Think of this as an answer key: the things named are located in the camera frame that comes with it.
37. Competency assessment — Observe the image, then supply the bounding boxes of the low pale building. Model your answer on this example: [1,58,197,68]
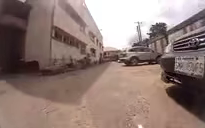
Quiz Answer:
[102,46,123,63]

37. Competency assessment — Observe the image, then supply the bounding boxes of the low plants along building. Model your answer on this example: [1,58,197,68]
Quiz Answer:
[53,53,103,69]

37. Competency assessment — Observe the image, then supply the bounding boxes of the brown dirt road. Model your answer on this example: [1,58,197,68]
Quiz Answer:
[0,61,205,128]

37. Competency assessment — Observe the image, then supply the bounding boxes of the silver car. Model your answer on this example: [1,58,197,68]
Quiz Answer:
[117,45,163,66]

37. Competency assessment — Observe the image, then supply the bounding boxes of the utility pole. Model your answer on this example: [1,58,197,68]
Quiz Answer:
[134,21,144,44]

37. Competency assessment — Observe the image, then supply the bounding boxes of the dark tree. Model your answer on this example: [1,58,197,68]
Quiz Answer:
[146,21,169,41]

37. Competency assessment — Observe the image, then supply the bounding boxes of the beige building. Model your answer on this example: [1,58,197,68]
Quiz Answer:
[23,0,104,71]

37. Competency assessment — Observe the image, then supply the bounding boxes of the grey car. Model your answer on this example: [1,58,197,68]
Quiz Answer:
[159,22,205,89]

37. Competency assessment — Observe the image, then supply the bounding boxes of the red-brown building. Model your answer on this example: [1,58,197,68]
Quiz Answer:
[0,0,33,74]

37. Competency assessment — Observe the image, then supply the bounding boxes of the long grey wall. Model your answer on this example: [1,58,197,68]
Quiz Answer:
[146,3,205,54]

